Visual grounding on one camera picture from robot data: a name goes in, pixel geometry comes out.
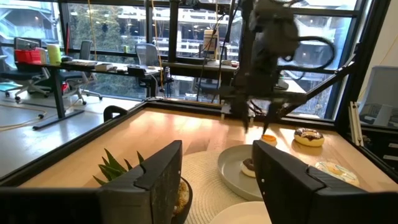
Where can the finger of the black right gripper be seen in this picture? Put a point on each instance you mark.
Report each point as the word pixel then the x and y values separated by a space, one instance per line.
pixel 269 119
pixel 245 119

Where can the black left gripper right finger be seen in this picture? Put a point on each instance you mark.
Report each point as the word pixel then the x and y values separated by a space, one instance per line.
pixel 286 186

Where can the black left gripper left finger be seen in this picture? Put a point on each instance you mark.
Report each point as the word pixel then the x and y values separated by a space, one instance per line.
pixel 155 186

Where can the small orange sprinkled donut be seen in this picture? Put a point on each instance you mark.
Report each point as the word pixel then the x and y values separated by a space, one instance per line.
pixel 269 139

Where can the large dark iced donut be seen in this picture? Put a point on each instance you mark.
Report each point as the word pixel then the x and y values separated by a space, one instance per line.
pixel 308 137

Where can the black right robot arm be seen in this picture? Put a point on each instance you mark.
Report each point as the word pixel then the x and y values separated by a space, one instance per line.
pixel 273 28

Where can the black plant pot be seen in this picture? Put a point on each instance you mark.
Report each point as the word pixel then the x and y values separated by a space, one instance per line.
pixel 185 202

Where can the small chocolate sprinkled donut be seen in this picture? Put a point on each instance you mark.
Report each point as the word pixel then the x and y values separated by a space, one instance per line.
pixel 247 166

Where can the green succulent plant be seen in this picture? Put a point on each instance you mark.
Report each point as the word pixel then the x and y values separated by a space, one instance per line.
pixel 112 169

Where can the round woven cream placemat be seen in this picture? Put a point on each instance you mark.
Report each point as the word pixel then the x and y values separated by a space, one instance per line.
pixel 202 180

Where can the white round plate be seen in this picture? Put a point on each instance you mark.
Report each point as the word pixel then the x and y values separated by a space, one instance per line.
pixel 242 214

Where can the large blue white glazed donut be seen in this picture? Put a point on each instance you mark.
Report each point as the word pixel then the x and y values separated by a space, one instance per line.
pixel 337 172

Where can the grey round plate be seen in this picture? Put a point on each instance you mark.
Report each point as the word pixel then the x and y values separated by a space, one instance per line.
pixel 231 174

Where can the white spool container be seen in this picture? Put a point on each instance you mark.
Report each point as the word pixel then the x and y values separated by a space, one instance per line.
pixel 210 43

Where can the grey mesh office chair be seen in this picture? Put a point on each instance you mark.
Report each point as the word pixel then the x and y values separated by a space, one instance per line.
pixel 146 56

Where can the stack of papers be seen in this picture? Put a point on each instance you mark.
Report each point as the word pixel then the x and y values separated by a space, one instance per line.
pixel 104 66

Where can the dark office chair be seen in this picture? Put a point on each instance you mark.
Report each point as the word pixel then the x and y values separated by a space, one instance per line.
pixel 74 79

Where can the black long office desk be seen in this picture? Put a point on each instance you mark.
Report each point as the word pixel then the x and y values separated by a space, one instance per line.
pixel 57 90

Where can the yellow green cylinder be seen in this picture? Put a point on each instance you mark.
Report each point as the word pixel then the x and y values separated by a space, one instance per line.
pixel 54 55

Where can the black office chair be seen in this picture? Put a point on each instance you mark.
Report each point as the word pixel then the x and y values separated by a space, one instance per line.
pixel 28 77

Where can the red storage box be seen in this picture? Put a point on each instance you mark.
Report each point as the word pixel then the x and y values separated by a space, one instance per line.
pixel 28 56

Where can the silver aluminium rail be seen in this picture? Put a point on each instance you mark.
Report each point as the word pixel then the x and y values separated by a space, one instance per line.
pixel 356 124

